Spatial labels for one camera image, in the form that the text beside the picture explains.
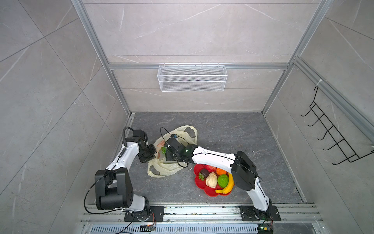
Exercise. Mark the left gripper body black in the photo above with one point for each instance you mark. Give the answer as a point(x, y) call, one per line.
point(148, 153)

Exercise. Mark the yellow fake banana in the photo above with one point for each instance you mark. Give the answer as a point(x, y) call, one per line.
point(229, 186)

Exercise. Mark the yellow plastic bag fruit print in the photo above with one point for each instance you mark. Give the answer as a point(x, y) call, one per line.
point(158, 167)

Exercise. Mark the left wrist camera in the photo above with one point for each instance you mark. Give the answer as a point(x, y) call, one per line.
point(140, 133)

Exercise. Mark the orange fake fruit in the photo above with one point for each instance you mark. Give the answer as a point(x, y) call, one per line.
point(220, 172)

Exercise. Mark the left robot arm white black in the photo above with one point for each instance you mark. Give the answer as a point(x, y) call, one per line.
point(113, 187)

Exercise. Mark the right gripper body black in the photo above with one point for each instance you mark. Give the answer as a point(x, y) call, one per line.
point(170, 157)

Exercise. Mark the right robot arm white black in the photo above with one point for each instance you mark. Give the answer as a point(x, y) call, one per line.
point(237, 165)

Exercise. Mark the black wire hook rack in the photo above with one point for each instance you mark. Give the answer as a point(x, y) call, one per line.
point(331, 130)

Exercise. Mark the green fake leaf vegetable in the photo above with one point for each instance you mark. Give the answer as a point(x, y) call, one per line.
point(223, 181)

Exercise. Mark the dark brown fake fruit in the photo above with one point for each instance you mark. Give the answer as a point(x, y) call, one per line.
point(203, 174)

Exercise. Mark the red flower shaped plate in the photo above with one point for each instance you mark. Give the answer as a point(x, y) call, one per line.
point(201, 184)

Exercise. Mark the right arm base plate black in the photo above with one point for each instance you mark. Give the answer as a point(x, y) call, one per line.
point(250, 213)

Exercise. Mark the red pink fake apple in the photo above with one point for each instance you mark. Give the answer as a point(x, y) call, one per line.
point(210, 168)

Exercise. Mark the aluminium mounting rail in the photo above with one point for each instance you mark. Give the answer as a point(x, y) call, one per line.
point(299, 218)

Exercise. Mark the white wire mesh basket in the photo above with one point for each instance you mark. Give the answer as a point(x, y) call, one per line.
point(192, 78)

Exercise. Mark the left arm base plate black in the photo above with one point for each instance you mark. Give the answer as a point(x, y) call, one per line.
point(148, 214)

